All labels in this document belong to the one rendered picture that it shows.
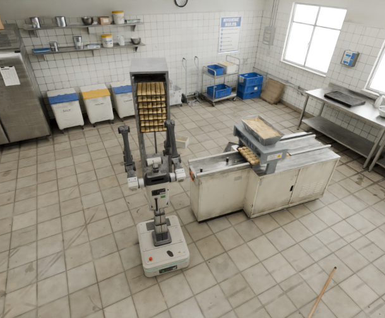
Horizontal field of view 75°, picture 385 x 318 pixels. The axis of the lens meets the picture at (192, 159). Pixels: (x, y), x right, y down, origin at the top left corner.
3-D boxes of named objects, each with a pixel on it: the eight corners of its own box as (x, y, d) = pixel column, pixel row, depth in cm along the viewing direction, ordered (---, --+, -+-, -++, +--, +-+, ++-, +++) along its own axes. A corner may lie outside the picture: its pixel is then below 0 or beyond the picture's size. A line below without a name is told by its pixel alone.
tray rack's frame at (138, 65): (173, 179, 418) (169, 70, 313) (142, 182, 411) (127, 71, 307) (170, 157, 469) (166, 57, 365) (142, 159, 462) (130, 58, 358)
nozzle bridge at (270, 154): (251, 141, 365) (255, 120, 345) (281, 171, 310) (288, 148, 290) (231, 146, 356) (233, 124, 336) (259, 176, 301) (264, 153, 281)
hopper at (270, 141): (257, 123, 338) (259, 114, 330) (282, 144, 296) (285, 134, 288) (238, 127, 330) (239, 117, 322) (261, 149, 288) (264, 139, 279)
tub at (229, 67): (225, 67, 683) (226, 60, 671) (236, 71, 654) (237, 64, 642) (215, 69, 666) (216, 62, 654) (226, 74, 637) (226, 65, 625)
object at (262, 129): (257, 120, 333) (258, 115, 330) (282, 140, 292) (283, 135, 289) (240, 123, 326) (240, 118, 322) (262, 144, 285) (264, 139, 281)
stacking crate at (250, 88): (252, 85, 742) (254, 79, 731) (261, 90, 714) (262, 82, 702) (235, 88, 720) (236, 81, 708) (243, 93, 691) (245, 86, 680)
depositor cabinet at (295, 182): (291, 173, 441) (304, 131, 392) (320, 200, 387) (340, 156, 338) (225, 189, 404) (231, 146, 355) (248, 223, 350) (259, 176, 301)
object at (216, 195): (231, 197, 391) (238, 149, 338) (242, 212, 365) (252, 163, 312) (189, 208, 371) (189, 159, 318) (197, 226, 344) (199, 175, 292)
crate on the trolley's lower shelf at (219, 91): (222, 90, 713) (223, 83, 702) (231, 94, 688) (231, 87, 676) (206, 94, 687) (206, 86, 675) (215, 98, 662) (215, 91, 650)
